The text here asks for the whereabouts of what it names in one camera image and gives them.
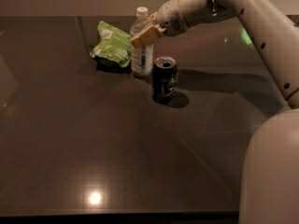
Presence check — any dark blue soda can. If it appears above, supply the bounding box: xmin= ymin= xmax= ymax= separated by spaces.
xmin=152 ymin=56 xmax=178 ymax=103

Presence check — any clear blue-label plastic bottle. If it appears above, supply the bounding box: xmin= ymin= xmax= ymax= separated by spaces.
xmin=130 ymin=7 xmax=153 ymax=77

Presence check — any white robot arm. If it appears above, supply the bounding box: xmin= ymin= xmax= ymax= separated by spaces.
xmin=131 ymin=0 xmax=299 ymax=224

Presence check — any green rice chip bag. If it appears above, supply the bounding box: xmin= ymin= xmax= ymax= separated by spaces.
xmin=90 ymin=21 xmax=131 ymax=68

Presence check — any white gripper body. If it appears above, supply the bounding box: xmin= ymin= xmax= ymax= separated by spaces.
xmin=156 ymin=0 xmax=215 ymax=36

